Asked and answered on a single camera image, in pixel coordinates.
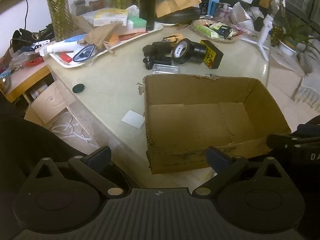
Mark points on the red snack packet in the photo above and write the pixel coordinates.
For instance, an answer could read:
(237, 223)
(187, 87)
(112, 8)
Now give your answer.
(132, 33)

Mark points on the dark green lens cap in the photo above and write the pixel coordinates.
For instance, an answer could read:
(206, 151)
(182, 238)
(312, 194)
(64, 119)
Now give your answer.
(78, 88)

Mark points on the wooden side desk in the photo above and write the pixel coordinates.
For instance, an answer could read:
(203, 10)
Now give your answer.
(27, 73)

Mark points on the black thermos bottle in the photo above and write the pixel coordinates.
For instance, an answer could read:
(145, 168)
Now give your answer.
(148, 7)

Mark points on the white plastic bag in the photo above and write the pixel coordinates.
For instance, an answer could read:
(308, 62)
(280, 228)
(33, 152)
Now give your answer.
(240, 13)

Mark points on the black and yellow box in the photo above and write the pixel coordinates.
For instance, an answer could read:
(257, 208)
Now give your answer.
(216, 55)

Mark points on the white green sachet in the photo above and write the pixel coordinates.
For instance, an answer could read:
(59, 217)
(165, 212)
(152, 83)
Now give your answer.
(217, 26)

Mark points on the small white green packet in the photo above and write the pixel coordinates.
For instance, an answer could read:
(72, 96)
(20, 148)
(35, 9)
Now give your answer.
(133, 10)

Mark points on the black tape roll white core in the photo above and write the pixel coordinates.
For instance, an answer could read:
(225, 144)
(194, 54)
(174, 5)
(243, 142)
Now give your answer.
(188, 52)

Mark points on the small red packet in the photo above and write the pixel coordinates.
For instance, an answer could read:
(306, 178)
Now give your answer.
(65, 57)

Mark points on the colourful clutter pile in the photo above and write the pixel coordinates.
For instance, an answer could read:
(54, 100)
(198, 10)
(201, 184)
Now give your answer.
(25, 58)

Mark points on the clear plastic case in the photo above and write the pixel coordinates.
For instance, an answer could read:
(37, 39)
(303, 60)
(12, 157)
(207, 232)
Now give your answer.
(165, 69)

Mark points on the brown paper envelope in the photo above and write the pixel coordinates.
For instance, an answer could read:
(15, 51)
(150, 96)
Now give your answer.
(175, 3)

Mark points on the white fringed rug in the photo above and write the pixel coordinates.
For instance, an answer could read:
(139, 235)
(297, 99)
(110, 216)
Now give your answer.
(308, 90)

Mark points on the brown cardboard box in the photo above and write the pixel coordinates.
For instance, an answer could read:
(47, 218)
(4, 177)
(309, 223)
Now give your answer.
(190, 120)

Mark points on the white drawer cabinet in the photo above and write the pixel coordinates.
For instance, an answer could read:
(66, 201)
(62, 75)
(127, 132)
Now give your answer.
(50, 105)

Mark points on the white plate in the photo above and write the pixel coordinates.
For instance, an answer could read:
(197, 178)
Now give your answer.
(166, 24)

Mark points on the yellow and white box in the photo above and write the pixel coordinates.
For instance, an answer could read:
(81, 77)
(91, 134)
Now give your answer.
(110, 15)

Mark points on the amber tape roll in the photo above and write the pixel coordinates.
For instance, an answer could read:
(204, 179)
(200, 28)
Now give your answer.
(181, 35)

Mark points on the black packet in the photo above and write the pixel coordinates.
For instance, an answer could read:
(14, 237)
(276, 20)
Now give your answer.
(223, 31)

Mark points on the green wet wipes pack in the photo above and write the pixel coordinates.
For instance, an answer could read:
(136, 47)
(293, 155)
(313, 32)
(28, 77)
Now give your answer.
(205, 29)

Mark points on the black camera clamp mount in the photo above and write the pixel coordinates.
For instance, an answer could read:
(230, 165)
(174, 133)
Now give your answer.
(156, 48)

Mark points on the green tissue pack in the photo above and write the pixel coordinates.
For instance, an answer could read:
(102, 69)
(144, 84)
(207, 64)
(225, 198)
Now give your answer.
(137, 23)

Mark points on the yellow black patterned can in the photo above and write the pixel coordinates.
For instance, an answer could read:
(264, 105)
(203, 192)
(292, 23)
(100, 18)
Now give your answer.
(276, 36)

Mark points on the plain black tape roll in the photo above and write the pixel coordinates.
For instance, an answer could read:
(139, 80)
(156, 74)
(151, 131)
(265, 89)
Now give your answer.
(198, 52)

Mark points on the long white tray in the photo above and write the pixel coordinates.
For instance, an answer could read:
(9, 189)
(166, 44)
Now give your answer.
(58, 60)

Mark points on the tall black box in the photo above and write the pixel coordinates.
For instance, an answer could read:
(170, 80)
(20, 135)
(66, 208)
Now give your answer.
(204, 2)

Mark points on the white gimbal tripod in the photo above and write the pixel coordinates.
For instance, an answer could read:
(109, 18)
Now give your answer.
(263, 32)

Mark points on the pink pump bottle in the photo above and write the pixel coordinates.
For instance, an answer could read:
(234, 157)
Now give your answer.
(223, 11)

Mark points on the black hard case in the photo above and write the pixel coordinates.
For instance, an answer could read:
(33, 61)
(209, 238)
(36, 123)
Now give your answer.
(180, 17)

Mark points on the blue face mask pack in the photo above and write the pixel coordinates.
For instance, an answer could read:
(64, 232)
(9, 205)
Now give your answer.
(83, 53)

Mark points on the white card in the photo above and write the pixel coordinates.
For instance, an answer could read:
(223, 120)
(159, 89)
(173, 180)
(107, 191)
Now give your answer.
(133, 118)

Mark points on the white bottle orange label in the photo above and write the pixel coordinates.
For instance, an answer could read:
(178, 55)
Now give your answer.
(114, 39)

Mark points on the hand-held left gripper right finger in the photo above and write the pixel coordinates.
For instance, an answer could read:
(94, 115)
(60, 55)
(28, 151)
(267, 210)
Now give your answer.
(216, 158)

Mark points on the potted green plant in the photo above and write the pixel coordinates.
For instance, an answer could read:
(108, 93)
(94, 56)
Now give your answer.
(287, 48)

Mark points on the blue box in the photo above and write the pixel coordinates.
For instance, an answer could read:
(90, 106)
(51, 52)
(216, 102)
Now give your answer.
(213, 5)

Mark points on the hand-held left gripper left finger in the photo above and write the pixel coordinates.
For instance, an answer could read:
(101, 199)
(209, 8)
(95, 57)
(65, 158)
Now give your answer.
(100, 158)

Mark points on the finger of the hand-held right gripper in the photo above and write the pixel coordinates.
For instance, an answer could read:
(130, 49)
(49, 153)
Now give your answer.
(308, 130)
(277, 141)

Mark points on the white and blue tube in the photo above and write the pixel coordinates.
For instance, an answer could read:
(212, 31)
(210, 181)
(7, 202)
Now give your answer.
(62, 46)

